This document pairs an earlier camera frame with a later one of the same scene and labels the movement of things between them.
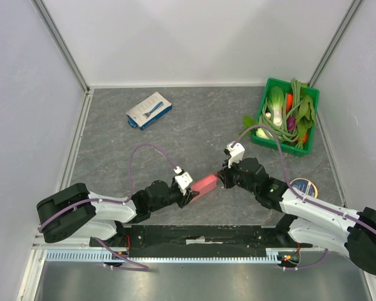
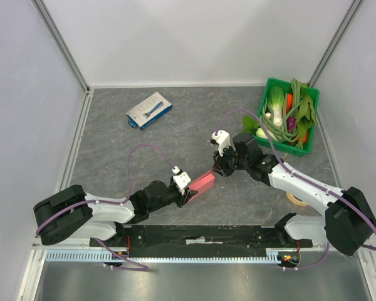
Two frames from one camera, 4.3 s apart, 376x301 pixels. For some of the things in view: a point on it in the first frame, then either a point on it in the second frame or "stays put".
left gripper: [188, 195] stays put
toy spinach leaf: [306, 116] stays put
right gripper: [227, 175] to [221, 165]
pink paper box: [203, 185] stays put
